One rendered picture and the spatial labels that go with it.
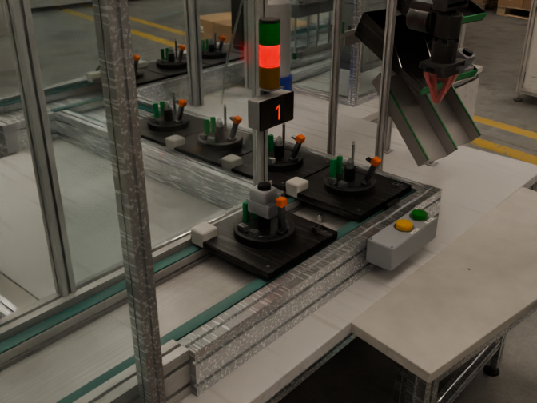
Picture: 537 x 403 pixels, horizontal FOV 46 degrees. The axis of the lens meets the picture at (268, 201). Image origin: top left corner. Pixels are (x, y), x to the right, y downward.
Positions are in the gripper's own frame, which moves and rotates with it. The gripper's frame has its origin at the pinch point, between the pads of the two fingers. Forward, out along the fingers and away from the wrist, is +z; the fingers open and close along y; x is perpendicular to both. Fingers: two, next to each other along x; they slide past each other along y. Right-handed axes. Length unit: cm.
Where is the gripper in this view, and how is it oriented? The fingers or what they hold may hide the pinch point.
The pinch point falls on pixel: (436, 99)
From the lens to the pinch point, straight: 154.7
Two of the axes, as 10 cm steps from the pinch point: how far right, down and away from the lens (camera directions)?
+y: -6.7, 3.3, -6.6
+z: -0.2, 8.9, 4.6
